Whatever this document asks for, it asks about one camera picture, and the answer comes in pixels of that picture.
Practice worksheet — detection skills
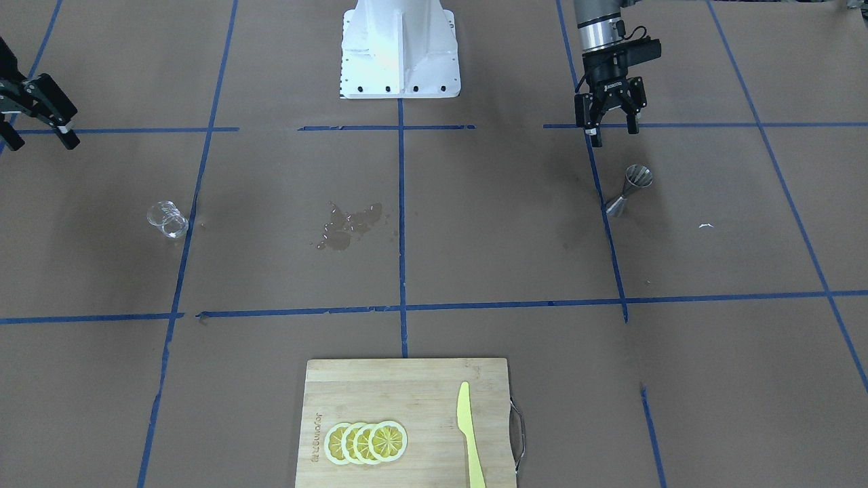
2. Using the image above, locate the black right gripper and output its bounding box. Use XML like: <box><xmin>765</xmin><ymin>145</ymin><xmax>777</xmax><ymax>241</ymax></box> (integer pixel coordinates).
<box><xmin>0</xmin><ymin>73</ymin><xmax>81</xmax><ymax>151</ymax></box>

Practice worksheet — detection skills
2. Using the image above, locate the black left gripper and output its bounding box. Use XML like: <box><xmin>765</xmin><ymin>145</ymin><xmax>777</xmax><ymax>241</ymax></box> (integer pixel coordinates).
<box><xmin>574</xmin><ymin>71</ymin><xmax>647</xmax><ymax>148</ymax></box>

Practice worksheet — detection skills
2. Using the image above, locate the steel jigger measuring cup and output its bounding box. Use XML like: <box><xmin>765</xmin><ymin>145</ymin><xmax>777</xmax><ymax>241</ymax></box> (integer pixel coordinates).
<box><xmin>605</xmin><ymin>164</ymin><xmax>654</xmax><ymax>218</ymax></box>

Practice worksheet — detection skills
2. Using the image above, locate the clear glass shaker cup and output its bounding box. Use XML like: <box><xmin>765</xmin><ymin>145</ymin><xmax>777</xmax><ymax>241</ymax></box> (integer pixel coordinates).
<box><xmin>147</xmin><ymin>201</ymin><xmax>189</xmax><ymax>240</ymax></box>

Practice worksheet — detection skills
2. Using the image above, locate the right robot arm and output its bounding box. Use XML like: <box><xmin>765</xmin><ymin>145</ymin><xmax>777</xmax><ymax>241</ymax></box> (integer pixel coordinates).
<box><xmin>1</xmin><ymin>39</ymin><xmax>80</xmax><ymax>150</ymax></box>

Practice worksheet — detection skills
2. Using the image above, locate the liquid spill puddle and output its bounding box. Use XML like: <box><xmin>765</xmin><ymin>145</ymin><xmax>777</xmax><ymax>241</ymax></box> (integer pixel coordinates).
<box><xmin>310</xmin><ymin>201</ymin><xmax>392</xmax><ymax>252</ymax></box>

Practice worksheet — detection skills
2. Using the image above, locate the yellow plastic knife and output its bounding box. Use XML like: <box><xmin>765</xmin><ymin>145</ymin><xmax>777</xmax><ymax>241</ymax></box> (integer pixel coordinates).
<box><xmin>456</xmin><ymin>381</ymin><xmax>486</xmax><ymax>487</ymax></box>

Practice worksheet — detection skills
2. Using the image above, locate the bamboo cutting board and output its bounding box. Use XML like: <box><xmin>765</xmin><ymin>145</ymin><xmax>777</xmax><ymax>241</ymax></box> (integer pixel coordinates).
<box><xmin>295</xmin><ymin>358</ymin><xmax>517</xmax><ymax>487</ymax></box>

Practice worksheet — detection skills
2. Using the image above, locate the lemon slice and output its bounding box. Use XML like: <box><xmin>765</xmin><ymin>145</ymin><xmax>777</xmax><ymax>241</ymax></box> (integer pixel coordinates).
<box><xmin>325</xmin><ymin>422</ymin><xmax>350</xmax><ymax>466</ymax></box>
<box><xmin>352</xmin><ymin>424</ymin><xmax>379</xmax><ymax>464</ymax></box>
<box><xmin>339</xmin><ymin>422</ymin><xmax>365</xmax><ymax>464</ymax></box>
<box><xmin>368</xmin><ymin>420</ymin><xmax>408</xmax><ymax>462</ymax></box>

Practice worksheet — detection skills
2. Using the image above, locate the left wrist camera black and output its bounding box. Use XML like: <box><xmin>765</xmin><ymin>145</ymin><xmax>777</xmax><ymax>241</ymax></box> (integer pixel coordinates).
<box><xmin>583</xmin><ymin>37</ymin><xmax>663</xmax><ymax>77</ymax></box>

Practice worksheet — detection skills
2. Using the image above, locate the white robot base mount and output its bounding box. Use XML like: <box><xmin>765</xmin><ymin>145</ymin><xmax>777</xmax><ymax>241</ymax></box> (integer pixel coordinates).
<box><xmin>339</xmin><ymin>1</ymin><xmax>462</xmax><ymax>100</ymax></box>

